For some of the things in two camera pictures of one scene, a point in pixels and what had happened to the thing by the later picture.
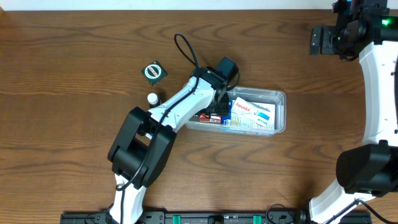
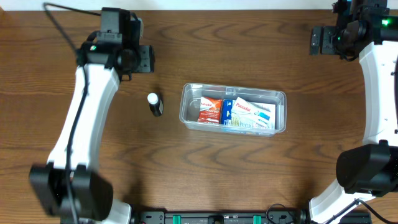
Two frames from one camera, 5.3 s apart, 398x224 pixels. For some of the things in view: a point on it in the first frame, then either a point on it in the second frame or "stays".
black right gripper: [321, 40] stays
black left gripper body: [219, 106] to [147, 58]
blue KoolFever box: [226, 119] stays
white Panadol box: [251, 115] stays
